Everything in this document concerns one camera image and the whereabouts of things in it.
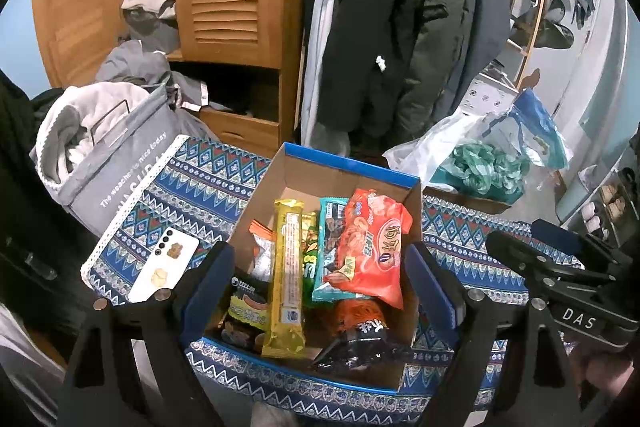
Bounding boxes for crumpled teal plastic bags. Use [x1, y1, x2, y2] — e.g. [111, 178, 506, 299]
[440, 142, 531, 198]

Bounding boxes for shoe rack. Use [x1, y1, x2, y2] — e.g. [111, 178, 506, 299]
[555, 147, 640, 248]

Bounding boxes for red-orange cracker bag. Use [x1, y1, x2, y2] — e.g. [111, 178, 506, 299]
[324, 188, 413, 310]

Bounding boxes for pile of grey clothes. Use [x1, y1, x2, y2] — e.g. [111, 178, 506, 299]
[95, 0, 211, 112]

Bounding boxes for orange white snack packet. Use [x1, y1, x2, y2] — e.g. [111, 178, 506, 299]
[249, 219, 277, 283]

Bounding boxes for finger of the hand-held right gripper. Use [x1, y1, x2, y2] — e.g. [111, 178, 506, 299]
[486, 231, 606, 293]
[530, 218, 636, 270]

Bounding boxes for blue and white plastic bag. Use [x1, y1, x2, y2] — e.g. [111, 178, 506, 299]
[505, 89, 573, 170]

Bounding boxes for black cartoon snack packet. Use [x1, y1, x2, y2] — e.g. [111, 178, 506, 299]
[220, 274, 273, 350]

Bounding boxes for orange and black snack bag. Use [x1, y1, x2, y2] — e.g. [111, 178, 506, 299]
[310, 299, 416, 375]

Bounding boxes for grey laundry bag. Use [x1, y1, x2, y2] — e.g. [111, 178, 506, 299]
[30, 82, 221, 238]

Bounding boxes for teal snack packet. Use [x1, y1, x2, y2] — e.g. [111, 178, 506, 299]
[312, 198, 351, 303]

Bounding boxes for white patterned box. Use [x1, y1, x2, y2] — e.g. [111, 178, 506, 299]
[462, 74, 521, 115]

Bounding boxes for wooden drawer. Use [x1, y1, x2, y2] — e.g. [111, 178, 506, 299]
[197, 107, 281, 152]

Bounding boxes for group of shoes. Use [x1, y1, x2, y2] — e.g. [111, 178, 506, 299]
[577, 167, 640, 238]

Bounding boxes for white shirt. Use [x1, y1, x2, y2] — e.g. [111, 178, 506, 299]
[300, 0, 366, 148]

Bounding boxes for blue cardboard box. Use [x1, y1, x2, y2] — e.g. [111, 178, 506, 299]
[202, 143, 422, 394]

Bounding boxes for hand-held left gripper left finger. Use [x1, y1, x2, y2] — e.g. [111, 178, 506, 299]
[50, 241, 236, 427]

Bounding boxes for olive hanging hat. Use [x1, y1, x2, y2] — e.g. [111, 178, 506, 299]
[510, 0, 573, 52]

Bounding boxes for long yellow wafer packet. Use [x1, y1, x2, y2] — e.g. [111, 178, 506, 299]
[262, 199, 307, 358]

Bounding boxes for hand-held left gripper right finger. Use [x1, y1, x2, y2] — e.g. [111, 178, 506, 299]
[404, 241, 588, 427]

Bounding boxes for dark cloth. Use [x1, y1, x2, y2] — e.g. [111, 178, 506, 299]
[0, 67, 101, 358]

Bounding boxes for olive coat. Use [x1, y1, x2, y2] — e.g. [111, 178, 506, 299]
[395, 0, 468, 138]

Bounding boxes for patterned blue tablecloth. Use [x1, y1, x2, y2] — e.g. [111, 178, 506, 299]
[80, 134, 586, 423]

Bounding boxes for white smartphone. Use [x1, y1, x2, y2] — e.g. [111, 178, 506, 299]
[127, 227, 200, 305]

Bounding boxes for green snack packet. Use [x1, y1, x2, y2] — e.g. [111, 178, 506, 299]
[300, 212, 321, 308]

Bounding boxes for blue-grey coat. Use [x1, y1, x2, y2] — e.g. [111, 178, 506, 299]
[450, 0, 513, 118]

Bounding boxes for black coat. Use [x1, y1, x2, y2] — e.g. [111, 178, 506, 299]
[317, 0, 426, 132]

